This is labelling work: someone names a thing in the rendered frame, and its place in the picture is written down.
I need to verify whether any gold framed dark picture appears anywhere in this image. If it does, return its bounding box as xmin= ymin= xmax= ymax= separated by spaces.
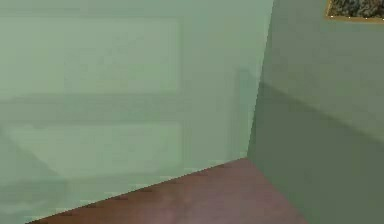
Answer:
xmin=324 ymin=0 xmax=384 ymax=24

